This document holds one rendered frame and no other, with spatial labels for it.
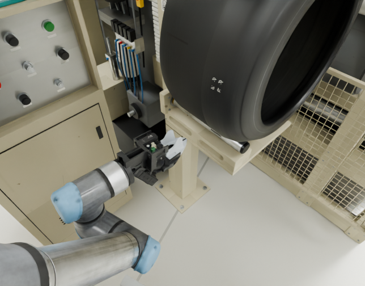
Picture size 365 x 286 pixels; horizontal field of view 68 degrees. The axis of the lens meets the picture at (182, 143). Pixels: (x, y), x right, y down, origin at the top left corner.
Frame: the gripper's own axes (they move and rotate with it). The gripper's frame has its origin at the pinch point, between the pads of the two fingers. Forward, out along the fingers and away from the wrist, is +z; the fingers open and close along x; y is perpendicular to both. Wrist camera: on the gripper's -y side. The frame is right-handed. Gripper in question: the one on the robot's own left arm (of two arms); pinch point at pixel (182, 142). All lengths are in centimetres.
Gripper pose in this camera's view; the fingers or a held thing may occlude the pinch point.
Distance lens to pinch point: 75.4
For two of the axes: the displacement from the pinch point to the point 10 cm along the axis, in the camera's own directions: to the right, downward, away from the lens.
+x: -6.8, -5.6, 4.8
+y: 0.9, -7.1, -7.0
